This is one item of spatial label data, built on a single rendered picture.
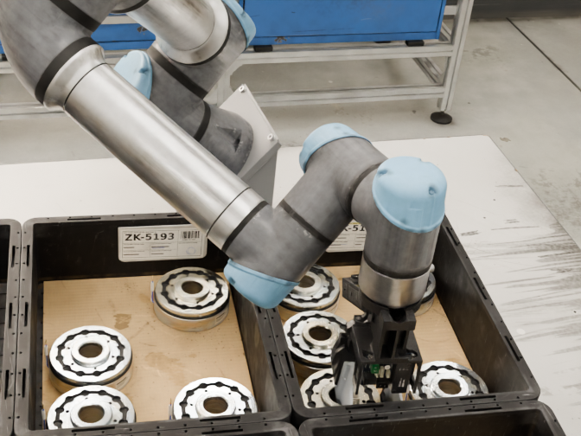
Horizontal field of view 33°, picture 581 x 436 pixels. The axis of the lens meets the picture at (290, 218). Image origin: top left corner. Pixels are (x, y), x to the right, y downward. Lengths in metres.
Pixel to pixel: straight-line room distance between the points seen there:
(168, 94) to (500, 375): 0.65
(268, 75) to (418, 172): 2.80
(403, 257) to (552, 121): 2.81
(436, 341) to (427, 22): 2.17
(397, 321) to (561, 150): 2.59
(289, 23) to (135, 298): 1.99
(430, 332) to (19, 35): 0.67
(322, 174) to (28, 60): 0.35
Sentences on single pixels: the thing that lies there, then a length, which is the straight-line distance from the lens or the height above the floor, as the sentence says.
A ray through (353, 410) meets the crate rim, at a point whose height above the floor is 0.93.
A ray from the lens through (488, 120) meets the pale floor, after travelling 3.71.
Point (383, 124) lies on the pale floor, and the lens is 3.55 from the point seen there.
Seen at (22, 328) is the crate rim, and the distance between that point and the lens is 1.20.
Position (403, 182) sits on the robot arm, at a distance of 0.98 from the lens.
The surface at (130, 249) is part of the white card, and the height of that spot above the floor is 0.88.
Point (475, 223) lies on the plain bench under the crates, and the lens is 1.86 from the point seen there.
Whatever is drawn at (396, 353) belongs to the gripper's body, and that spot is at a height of 0.99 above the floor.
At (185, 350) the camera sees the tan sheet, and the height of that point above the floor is 0.83.
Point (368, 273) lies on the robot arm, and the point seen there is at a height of 1.09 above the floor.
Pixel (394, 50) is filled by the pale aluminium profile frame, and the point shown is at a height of 0.30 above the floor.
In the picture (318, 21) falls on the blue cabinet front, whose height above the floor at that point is 0.40.
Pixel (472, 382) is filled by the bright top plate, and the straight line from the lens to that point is 1.29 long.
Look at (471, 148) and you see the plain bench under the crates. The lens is 2.09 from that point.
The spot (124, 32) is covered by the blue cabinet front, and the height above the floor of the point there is 0.38.
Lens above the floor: 1.73
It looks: 35 degrees down
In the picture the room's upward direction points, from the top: 6 degrees clockwise
